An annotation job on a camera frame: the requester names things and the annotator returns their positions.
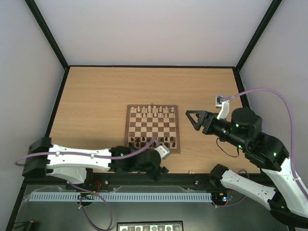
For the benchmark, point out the printed reference sheet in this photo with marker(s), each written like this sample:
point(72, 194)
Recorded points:
point(150, 226)

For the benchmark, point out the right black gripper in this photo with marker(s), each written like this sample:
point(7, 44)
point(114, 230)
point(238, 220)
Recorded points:
point(207, 122)

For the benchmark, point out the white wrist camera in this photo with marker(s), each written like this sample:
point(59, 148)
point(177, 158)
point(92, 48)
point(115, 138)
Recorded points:
point(223, 105)
point(163, 151)

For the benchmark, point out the controller board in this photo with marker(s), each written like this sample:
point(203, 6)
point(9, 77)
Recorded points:
point(87, 196)
point(224, 196)

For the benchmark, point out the dark chess pieces front row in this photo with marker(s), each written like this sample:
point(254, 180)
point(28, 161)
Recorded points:
point(170, 145)

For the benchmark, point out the right controller board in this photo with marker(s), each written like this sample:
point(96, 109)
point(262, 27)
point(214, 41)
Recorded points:
point(224, 196)

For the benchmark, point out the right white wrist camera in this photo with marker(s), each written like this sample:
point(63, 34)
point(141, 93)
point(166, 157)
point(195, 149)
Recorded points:
point(223, 105)

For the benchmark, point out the left controller board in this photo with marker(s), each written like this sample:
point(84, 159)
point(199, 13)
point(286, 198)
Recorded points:
point(87, 196)

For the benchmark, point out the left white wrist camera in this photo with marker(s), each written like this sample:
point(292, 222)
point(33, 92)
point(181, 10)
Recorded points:
point(163, 151)

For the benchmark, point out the light blue cable duct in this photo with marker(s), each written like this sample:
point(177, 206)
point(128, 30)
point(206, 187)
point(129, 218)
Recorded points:
point(124, 197)

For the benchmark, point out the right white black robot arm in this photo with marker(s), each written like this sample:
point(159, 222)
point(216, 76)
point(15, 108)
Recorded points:
point(285, 201)

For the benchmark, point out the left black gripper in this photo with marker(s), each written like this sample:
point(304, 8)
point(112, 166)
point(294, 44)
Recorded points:
point(160, 171)

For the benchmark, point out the wooden chess board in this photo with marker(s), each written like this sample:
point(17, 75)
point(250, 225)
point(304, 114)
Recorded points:
point(144, 129)

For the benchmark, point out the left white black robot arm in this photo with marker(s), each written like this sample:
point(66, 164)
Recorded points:
point(74, 165)

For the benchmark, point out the light pawns second row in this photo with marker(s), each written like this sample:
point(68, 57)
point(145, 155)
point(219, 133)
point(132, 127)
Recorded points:
point(155, 115)

